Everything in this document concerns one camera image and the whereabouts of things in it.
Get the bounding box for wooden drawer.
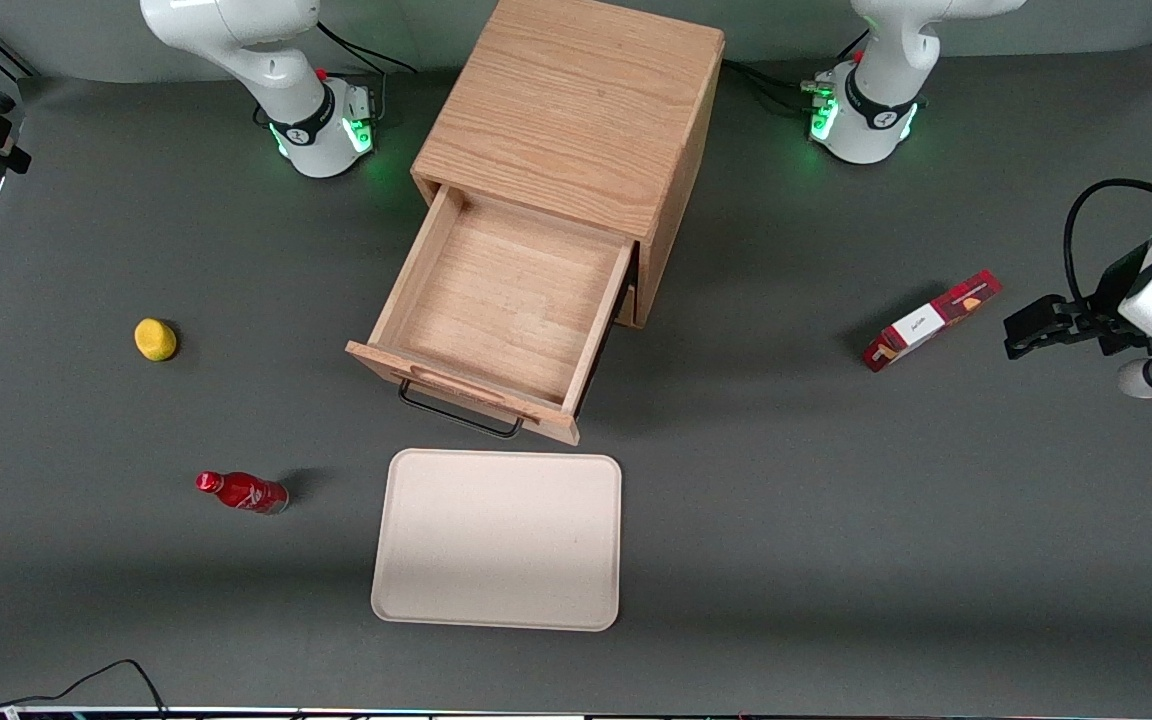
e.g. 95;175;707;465
345;183;635;447

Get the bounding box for black metal drawer handle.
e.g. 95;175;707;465
397;378;526;440

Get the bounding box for wooden drawer cabinet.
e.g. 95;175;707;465
410;0;727;331

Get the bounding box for red and white box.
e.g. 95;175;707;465
861;268;1004;374

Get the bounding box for beige plastic tray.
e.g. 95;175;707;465
370;448;624;633

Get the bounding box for red bottle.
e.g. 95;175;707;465
195;470;290;517

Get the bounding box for yellow lemon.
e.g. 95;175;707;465
133;317;179;363

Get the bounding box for black left wrist camera cable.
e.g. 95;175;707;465
1063;94;1152;303

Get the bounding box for black left base cables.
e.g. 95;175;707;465
721;28;872;117

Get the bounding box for black base cables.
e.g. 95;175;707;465
721;28;872;117
316;20;419;126

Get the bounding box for black right base cables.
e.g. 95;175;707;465
316;20;419;126

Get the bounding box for black cable on table edge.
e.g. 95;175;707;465
0;658;169;720

